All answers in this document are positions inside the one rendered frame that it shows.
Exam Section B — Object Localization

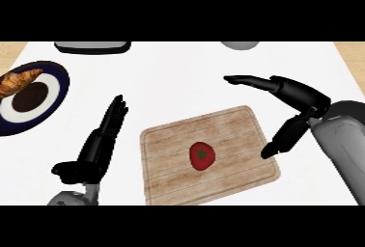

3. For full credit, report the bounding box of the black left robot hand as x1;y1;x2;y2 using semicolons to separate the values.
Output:
50;94;130;185

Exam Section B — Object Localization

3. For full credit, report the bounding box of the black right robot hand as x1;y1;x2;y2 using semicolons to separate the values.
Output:
223;74;333;160

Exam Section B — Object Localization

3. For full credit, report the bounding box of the red tomato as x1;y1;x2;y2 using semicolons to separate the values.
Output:
188;141;217;172

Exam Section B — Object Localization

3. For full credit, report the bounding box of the wooden cutting board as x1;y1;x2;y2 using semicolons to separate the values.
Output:
139;104;282;206

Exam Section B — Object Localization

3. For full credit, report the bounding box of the grey round object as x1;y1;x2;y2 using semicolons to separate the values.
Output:
220;41;263;51

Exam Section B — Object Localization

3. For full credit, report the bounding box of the dark blue and white plate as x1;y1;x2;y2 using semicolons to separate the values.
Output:
0;60;71;137

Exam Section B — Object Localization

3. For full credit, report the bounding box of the brown croissant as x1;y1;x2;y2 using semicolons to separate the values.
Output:
0;68;45;99

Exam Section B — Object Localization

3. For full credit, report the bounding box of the black and grey appliance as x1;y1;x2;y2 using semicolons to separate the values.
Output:
53;41;133;55

